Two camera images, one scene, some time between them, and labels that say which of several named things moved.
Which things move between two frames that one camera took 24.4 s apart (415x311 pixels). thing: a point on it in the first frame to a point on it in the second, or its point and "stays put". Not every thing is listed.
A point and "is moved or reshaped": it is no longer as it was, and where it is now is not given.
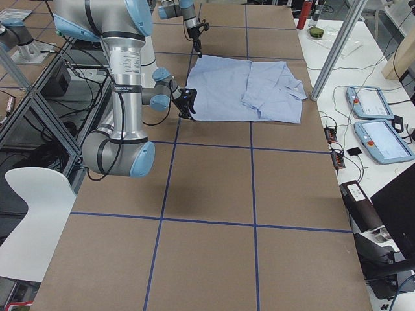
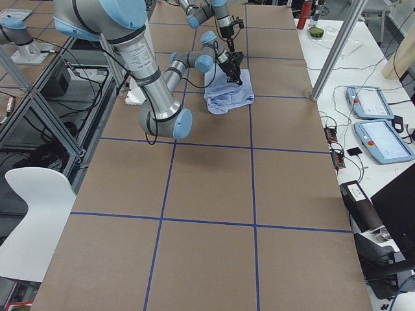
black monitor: [396, 202] stays put
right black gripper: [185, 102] to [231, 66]
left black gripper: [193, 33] to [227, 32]
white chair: [26, 253] stays put
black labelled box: [362, 216] stays put
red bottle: [304, 14] stays put
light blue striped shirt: [234, 89] is moved or reshaped
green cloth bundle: [316, 32] stays put
